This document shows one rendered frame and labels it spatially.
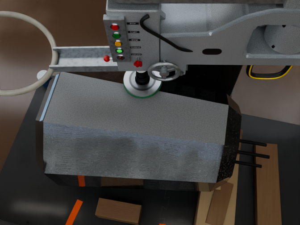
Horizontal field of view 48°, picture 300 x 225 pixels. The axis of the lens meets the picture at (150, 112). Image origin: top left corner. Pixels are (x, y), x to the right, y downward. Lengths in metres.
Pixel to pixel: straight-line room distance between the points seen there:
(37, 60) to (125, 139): 1.57
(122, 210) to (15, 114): 1.22
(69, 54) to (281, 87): 1.84
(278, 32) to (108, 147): 1.02
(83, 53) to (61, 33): 1.48
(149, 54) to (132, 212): 1.23
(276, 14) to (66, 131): 1.19
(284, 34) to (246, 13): 0.22
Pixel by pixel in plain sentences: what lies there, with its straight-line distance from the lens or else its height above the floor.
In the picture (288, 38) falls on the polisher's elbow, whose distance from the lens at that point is 1.51.
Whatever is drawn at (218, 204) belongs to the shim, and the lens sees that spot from 2.31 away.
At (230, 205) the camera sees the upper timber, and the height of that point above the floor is 0.21.
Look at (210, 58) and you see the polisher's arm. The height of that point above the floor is 1.20.
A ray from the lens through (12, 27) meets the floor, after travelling 3.47.
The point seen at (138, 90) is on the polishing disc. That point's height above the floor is 0.85.
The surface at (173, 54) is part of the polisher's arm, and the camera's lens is 1.50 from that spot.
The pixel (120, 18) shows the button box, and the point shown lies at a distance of 1.29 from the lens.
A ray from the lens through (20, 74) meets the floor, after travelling 3.13.
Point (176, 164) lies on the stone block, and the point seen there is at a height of 0.70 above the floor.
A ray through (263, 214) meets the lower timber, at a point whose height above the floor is 0.09.
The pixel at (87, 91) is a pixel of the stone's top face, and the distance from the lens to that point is 1.94.
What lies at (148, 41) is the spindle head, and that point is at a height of 1.34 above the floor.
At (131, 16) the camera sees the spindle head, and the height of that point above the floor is 1.49.
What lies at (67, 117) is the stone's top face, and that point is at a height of 0.80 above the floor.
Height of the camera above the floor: 2.47
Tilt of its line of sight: 65 degrees down
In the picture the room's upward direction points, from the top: 4 degrees counter-clockwise
